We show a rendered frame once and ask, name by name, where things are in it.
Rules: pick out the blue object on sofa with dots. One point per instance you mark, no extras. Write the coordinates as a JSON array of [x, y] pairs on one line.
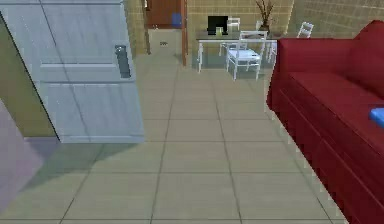
[[377, 116]]

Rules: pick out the pale grey room door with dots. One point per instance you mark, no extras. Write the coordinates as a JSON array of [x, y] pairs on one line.
[[80, 66]]

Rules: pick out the brown dried house plant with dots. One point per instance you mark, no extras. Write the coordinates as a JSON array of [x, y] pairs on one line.
[[265, 13]]

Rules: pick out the red sofa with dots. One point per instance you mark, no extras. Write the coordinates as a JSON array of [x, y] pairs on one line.
[[333, 110]]

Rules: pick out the brown wooden door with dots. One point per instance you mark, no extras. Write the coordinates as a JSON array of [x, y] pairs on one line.
[[164, 13]]

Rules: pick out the white dining table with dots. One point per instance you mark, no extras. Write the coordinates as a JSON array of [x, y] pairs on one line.
[[233, 39]]

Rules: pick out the small green cup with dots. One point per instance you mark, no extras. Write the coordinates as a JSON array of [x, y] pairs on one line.
[[218, 31]]

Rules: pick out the white folding chair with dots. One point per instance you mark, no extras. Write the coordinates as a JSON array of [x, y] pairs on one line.
[[306, 29]]

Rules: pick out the blue bin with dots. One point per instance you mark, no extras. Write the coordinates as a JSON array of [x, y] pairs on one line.
[[176, 20]]

